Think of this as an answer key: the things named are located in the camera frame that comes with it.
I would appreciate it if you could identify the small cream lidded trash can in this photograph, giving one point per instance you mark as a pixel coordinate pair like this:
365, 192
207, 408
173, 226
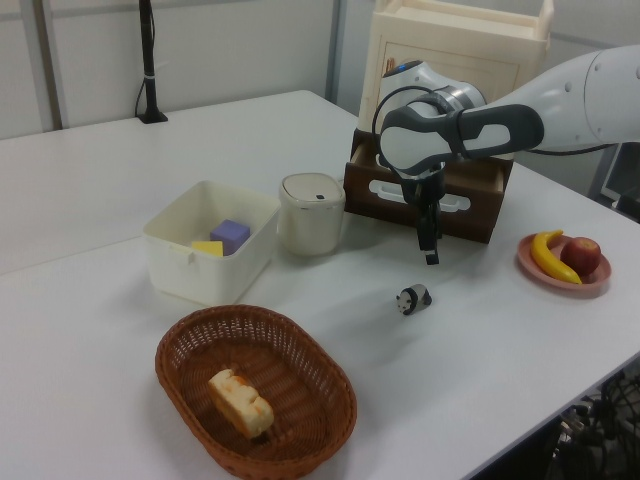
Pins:
310, 220

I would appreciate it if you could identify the yellow toy banana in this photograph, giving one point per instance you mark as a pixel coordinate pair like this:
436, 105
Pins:
545, 257

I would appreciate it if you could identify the toy bread loaf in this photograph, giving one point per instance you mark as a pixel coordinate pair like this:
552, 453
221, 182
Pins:
240, 405

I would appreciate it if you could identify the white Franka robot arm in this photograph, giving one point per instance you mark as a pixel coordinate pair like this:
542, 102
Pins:
415, 140

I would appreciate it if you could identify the small panda toy figure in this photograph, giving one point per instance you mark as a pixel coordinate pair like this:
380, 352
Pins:
414, 299

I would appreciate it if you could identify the pink plate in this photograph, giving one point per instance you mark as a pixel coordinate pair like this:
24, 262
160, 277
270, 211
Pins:
595, 285

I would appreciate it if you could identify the black camera stand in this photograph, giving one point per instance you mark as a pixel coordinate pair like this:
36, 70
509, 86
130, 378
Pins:
148, 75

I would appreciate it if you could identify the yellow foam cube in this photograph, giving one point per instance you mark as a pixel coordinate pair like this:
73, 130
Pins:
207, 247

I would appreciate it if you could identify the red toy apple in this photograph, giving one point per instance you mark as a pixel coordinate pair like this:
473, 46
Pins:
581, 255

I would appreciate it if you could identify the cream plastic open bin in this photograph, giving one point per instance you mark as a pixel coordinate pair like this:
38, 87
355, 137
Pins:
200, 275

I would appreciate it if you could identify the purple foam cube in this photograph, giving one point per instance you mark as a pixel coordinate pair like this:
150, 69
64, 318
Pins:
230, 234

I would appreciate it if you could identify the brown wicker basket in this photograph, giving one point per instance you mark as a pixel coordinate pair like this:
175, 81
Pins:
310, 415

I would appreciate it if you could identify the cream wooden cabinet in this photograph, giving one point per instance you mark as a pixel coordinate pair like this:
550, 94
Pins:
450, 30

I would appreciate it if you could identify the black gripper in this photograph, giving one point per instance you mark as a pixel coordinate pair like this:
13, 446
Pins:
430, 189

